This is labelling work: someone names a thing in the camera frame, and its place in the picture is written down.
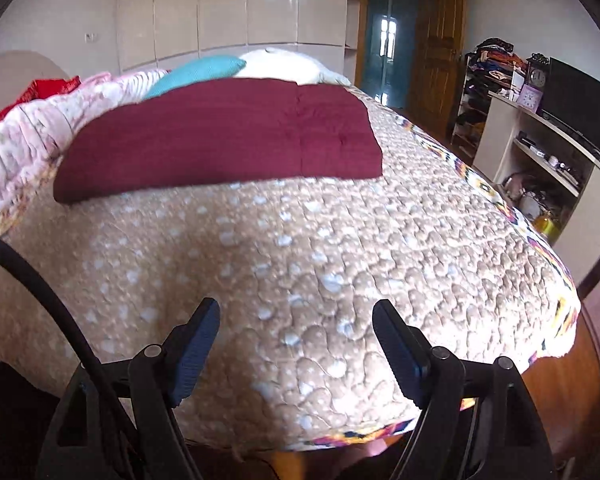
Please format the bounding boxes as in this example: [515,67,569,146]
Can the maroon quilted down jacket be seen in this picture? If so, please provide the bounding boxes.
[54,78,382,204]

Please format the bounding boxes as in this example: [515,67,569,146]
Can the beige patterned bedspread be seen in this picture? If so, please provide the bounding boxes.
[3,90,581,451]

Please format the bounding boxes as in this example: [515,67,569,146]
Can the yellow container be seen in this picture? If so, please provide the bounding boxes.
[532,211,562,245]

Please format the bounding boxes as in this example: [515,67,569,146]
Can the cream shelf unit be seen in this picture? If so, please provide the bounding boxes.
[474,93,600,296]

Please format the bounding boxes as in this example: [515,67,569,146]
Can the pink floral duvet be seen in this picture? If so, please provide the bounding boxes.
[0,68,168,217]

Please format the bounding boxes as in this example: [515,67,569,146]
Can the pink alarm clock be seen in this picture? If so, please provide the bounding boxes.
[516,84,543,114]

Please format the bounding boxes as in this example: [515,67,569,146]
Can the black television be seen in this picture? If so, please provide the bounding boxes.
[539,58,600,159]

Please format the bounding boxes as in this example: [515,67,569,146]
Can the red blanket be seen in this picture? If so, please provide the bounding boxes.
[0,76,81,122]

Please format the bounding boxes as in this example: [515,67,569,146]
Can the black ornate clock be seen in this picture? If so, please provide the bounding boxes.
[524,53,550,92]

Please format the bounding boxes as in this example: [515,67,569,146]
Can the beige rounded headboard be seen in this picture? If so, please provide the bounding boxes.
[0,50,68,111]

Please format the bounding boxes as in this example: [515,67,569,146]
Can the turquoise pillow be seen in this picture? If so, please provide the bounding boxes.
[144,55,246,100]

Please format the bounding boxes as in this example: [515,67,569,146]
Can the teal glass door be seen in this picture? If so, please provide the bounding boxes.
[361,0,418,108]

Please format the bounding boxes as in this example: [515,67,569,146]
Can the white plush pillow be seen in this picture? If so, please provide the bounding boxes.
[234,48,352,87]

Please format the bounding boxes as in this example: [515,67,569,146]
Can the glossy cream wardrobe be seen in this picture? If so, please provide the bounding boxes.
[117,0,356,78]

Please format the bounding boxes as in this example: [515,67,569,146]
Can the brown wooden door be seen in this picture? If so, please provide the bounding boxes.
[406,0,466,138]

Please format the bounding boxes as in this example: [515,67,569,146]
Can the black cable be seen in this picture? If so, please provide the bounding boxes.
[0,226,136,461]

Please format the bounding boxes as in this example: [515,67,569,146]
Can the wall socket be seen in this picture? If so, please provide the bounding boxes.
[85,32,98,44]

